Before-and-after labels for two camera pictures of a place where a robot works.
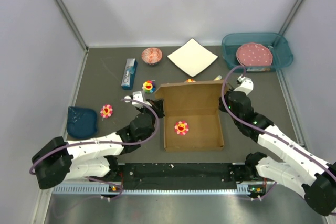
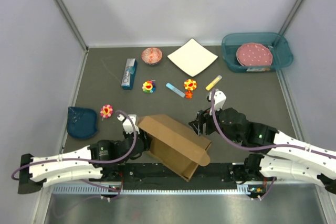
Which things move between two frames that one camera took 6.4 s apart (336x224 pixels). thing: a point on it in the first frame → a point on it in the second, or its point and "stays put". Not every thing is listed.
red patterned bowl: x=151 y=55 stays put
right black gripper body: x=227 y=100 → x=206 y=116
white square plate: x=192 y=57 stays put
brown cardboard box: x=197 y=104 → x=179 y=147
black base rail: x=178 y=176 stays put
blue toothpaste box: x=130 y=73 stays put
